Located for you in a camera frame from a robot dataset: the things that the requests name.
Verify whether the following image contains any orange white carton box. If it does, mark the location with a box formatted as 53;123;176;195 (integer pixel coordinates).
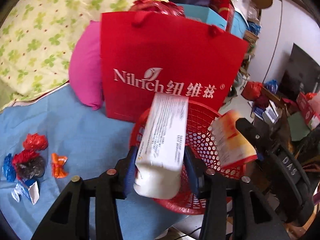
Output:
210;110;258;168

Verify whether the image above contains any white plastic bag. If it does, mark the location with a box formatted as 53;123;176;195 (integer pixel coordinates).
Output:
11;179;40;205

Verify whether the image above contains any black plastic bag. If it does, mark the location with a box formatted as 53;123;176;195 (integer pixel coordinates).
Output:
16;156;46;180

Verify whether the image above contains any red plastic bag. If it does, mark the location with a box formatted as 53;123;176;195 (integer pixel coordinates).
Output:
12;150;40;170
241;81;270;109
22;133;48;151

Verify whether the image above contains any blue plastic bag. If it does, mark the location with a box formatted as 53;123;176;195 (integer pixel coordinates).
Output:
2;153;16;183

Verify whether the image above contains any white printed carton box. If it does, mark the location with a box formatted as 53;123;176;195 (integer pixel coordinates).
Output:
133;93;188;199

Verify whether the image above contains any red plastic bag on clutter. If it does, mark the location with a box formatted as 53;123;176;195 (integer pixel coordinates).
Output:
241;81;270;109

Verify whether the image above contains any orange crumpled wrapper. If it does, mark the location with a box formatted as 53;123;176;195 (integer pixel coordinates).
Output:
51;153;68;179

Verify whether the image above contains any red box on clutter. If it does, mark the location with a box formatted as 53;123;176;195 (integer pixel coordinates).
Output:
296;92;319;130

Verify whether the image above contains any red plastic mesh basket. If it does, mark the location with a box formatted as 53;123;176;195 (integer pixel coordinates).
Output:
129;100;258;215

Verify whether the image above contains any black monitor screen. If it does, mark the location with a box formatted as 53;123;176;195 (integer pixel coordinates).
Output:
278;43;320;101

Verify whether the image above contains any light blue blanket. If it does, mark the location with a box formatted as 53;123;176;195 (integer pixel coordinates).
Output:
1;86;133;239

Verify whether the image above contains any light blue cardboard box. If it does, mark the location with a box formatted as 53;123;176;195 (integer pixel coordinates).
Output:
178;4;249;38

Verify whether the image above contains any red Nilrich paper bag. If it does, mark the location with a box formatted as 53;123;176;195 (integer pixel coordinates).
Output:
100;11;248;122

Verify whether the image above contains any magenta pillow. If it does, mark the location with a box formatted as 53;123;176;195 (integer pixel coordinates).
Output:
68;21;104;110

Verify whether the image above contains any red shiny foil bag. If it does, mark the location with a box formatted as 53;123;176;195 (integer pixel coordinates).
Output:
129;0;185;17

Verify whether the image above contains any clover-print yellow quilt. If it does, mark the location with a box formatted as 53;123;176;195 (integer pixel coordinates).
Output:
1;0;164;108

